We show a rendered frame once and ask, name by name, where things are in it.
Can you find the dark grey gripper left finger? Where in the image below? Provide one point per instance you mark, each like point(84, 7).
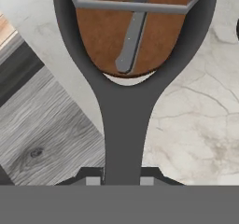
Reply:
point(93, 180)

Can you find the dark grey peeler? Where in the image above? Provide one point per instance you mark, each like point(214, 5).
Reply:
point(124, 125)

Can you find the grey wood drawer front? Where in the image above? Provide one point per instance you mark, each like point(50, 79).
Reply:
point(53, 131)

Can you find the brown wooden cutting board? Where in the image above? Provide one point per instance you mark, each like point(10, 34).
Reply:
point(99, 38)

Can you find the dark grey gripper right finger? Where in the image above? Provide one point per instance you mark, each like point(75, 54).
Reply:
point(147, 180)

